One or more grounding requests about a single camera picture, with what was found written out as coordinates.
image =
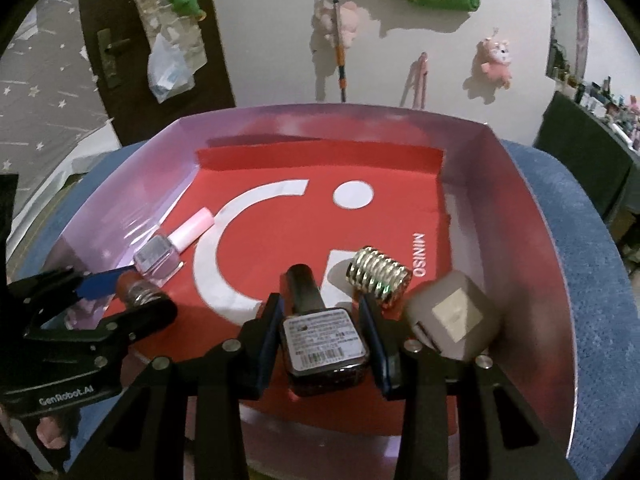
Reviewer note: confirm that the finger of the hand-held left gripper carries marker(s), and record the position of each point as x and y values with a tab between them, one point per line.
102	284
145	322

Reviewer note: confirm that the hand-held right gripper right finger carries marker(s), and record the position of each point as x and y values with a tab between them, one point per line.
376	350

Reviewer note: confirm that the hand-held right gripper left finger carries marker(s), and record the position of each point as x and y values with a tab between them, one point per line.
265	350

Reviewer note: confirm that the brown-capped glitter bottle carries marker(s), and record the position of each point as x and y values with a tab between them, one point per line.
137	292

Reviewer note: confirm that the black nail polish bottle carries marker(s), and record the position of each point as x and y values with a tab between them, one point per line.
322	340

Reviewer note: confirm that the pink nail polish bottle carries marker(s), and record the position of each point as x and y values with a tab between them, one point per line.
160	252

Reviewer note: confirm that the gold studded cylinder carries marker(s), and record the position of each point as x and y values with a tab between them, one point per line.
377	277

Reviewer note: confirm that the grey-brown earbud case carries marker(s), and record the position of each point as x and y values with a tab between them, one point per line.
450	315

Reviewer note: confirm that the lilac cardboard box tray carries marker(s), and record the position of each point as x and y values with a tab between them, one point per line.
510	240

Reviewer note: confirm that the person's left hand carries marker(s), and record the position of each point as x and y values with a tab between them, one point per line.
55	430

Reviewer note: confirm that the red Miniso bag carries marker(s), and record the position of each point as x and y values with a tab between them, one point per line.
280	220

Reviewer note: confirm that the dark brown door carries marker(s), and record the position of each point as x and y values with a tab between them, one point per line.
125	110

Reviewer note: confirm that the grey starred curtain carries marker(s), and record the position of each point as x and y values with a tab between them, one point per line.
45	90

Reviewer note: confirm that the clear plastic bag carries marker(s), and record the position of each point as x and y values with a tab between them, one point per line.
170	70

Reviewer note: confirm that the pink tongs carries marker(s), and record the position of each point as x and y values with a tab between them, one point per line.
420	80

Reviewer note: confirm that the beige hanging organizer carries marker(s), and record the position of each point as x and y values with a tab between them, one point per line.
150	0

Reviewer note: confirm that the table with dark cloth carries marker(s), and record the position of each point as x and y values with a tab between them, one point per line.
580	145

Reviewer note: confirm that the orange-tipped stick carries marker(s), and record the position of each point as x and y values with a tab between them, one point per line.
339	40

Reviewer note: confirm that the pink hamster plush toy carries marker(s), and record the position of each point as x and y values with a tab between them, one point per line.
495	60

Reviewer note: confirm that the pink pig plush toy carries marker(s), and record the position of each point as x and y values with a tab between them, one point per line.
350	22

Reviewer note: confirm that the row of cosmetic bottles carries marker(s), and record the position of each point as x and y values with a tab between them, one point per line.
610	105

